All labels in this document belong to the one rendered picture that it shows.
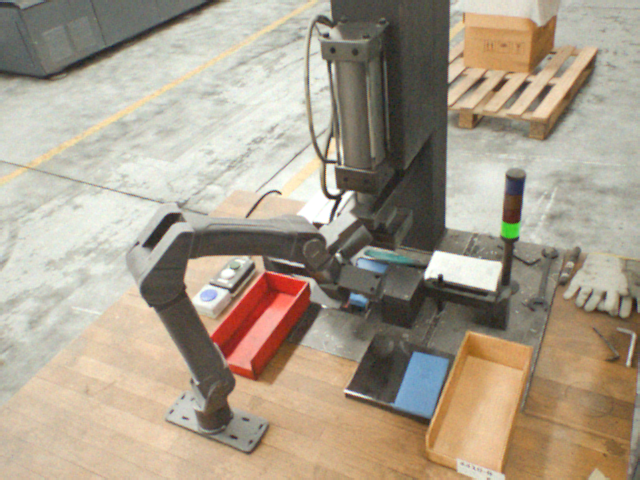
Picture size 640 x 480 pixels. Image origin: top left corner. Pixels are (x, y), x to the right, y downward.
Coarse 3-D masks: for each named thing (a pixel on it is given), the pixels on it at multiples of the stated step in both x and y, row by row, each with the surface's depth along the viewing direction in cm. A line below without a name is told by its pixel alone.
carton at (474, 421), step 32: (480, 352) 115; (512, 352) 112; (448, 384) 104; (480, 384) 112; (512, 384) 111; (448, 416) 107; (480, 416) 106; (512, 416) 98; (448, 448) 102; (480, 448) 101
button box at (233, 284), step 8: (272, 192) 180; (280, 192) 184; (232, 256) 148; (248, 256) 150; (248, 264) 145; (240, 272) 143; (248, 272) 144; (216, 280) 141; (224, 280) 141; (232, 280) 141; (240, 280) 141; (224, 288) 140; (232, 288) 139; (240, 288) 142; (232, 296) 140
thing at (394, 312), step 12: (420, 288) 126; (384, 300) 124; (396, 300) 122; (420, 300) 128; (348, 312) 131; (384, 312) 126; (396, 312) 124; (408, 312) 122; (396, 324) 126; (408, 324) 125
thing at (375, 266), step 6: (360, 258) 132; (360, 264) 131; (366, 264) 130; (372, 264) 130; (378, 264) 130; (384, 264) 130; (372, 270) 129; (378, 270) 128; (384, 270) 128; (354, 294) 123; (354, 300) 118; (360, 300) 118; (366, 300) 121; (360, 306) 120
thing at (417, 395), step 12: (420, 360) 115; (432, 360) 115; (444, 360) 115; (408, 372) 113; (432, 372) 113; (444, 372) 112; (408, 384) 111; (420, 384) 111; (432, 384) 110; (408, 396) 109; (420, 396) 108; (432, 396) 108; (396, 408) 107; (408, 408) 104; (420, 408) 106; (432, 408) 106
